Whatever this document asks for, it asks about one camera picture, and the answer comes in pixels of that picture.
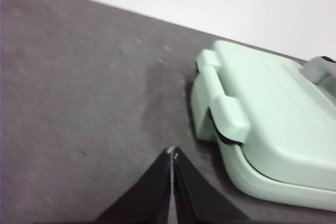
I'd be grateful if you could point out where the chrome griddle lid handle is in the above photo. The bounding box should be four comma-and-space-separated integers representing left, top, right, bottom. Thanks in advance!
299, 55, 336, 84

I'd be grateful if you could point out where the mint green breakfast machine base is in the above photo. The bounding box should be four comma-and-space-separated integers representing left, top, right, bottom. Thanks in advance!
190, 66, 336, 212

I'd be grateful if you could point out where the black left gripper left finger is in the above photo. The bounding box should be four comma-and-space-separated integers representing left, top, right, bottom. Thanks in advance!
94, 147, 173, 224

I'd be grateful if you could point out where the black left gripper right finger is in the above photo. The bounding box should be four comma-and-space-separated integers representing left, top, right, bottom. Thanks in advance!
173, 146, 253, 224

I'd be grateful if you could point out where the mint green hinged griddle lid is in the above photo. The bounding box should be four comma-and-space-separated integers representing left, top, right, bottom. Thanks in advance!
195, 39, 336, 191

